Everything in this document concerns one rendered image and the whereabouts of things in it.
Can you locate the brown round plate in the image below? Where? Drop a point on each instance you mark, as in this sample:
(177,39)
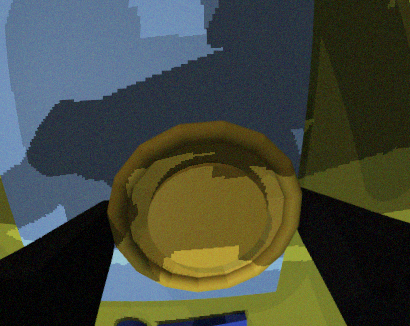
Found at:
(205,206)

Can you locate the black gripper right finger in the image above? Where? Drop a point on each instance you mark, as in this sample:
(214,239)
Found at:
(363,257)

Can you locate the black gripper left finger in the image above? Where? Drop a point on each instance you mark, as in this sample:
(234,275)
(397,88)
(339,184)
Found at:
(58,280)

